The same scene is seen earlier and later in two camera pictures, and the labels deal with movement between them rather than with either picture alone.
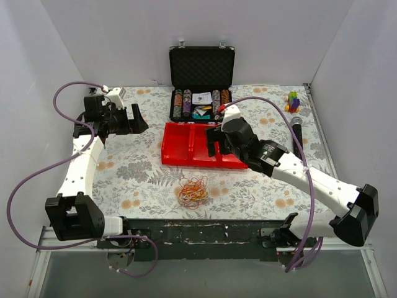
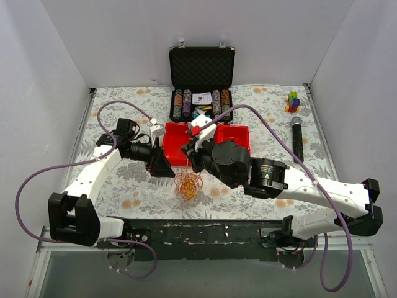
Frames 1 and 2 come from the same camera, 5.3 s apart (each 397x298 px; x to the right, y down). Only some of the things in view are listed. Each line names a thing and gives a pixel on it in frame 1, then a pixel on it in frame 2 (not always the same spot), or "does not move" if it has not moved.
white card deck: x=203 y=98 does not move
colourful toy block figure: x=293 y=102 does not move
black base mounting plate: x=209 y=240 does not move
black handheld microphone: x=296 y=123 does not move
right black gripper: x=218 y=139 -> x=192 y=152
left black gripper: x=129 y=117 -> x=156 y=158
